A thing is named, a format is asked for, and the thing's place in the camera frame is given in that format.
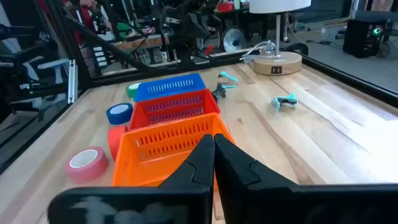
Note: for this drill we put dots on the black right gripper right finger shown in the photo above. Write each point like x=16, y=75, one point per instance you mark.
x=280, y=205

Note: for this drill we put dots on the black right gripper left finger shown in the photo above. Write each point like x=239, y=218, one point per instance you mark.
x=186, y=205

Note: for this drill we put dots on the red tape roll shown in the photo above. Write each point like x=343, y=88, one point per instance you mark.
x=115, y=140

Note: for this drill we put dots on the small silver metal object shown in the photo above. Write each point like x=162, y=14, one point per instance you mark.
x=284, y=101

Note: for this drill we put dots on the teal staple remover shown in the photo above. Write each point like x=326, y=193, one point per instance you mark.
x=228, y=76

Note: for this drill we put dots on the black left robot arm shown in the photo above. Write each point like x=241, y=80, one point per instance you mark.
x=192, y=28

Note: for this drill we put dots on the pink tape roll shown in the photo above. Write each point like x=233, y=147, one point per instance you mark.
x=93, y=172

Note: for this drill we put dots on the blue tape roll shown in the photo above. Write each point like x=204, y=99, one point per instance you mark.
x=119, y=118

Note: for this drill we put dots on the green tape roll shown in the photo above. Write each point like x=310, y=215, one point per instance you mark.
x=130, y=91

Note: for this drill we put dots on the orange plastic basket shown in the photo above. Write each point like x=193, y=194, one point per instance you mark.
x=155, y=149

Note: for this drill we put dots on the red plastic basket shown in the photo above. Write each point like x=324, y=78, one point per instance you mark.
x=174, y=109

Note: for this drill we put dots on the blue plastic basket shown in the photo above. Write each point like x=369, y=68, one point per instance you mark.
x=169, y=87

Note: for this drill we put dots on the round wooden lamp base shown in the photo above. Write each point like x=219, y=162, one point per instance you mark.
x=276, y=63

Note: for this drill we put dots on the wooden workbench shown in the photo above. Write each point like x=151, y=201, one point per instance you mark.
x=146, y=43

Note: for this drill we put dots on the aluminium profile bar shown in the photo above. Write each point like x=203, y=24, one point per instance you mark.
x=72, y=81

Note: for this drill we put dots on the silver lamp pole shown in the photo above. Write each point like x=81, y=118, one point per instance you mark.
x=278, y=34

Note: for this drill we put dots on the round silver reflector lamp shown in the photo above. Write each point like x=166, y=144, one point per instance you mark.
x=233, y=39

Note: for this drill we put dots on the black computer tower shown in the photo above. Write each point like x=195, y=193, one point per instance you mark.
x=357, y=37

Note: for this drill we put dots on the office chair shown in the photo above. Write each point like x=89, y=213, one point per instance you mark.
x=46, y=65

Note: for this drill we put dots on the white lamp shade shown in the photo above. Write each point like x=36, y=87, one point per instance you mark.
x=280, y=6

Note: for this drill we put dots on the red box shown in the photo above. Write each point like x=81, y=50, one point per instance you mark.
x=225, y=7

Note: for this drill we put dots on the person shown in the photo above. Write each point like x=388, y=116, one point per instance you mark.
x=87, y=18

